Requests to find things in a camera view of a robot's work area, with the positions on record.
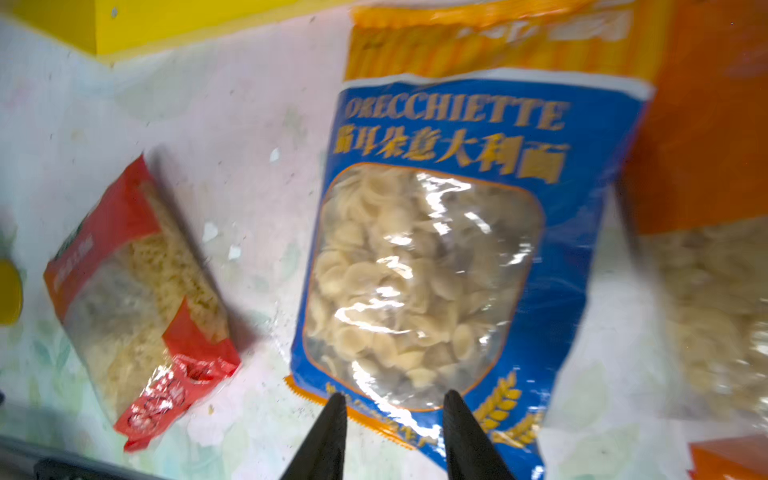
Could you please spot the red macaroni bag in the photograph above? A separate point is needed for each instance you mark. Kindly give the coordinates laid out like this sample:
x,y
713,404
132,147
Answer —
x,y
139,310

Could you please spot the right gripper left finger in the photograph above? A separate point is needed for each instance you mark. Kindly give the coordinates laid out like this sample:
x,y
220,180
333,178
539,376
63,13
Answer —
x,y
322,453

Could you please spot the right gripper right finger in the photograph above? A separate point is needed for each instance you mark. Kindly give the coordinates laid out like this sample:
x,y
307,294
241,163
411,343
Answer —
x,y
470,455

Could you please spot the yellow shelf unit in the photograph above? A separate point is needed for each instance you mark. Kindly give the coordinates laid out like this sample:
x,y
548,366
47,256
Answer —
x,y
108,30

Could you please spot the blue shell pasta bag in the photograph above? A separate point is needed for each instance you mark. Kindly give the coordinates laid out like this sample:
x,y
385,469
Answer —
x,y
469,158

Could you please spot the orange pasta bag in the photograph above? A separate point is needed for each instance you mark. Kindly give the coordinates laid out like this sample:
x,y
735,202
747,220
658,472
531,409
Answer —
x,y
695,187

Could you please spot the yellow pen cup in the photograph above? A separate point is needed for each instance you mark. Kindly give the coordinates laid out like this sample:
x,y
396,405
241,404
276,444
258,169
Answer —
x,y
11,293

